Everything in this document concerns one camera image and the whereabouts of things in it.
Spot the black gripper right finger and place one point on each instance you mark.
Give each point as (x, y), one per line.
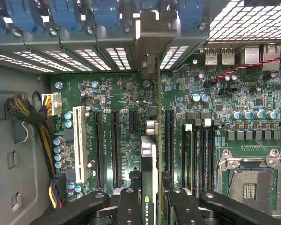
(182, 208)

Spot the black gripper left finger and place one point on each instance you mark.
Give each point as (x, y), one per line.
(128, 206)

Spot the long black expansion slot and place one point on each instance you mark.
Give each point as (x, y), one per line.
(99, 150)
(169, 140)
(116, 150)

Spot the CPU socket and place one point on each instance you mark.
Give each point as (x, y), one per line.
(248, 185)

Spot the white expansion slot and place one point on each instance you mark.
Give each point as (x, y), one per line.
(79, 140)

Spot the short black expansion slot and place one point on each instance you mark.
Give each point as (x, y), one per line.
(133, 120)

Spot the green motherboard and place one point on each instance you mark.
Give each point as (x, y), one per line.
(121, 93)

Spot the white power connector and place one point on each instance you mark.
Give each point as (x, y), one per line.
(55, 104)

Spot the open black PC case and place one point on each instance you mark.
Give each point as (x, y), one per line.
(14, 140)

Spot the silver USB port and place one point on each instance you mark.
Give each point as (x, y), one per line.
(210, 56)
(227, 56)

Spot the silver video port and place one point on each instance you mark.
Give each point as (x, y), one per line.
(251, 55)

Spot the silver network port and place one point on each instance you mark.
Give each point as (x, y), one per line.
(271, 57)

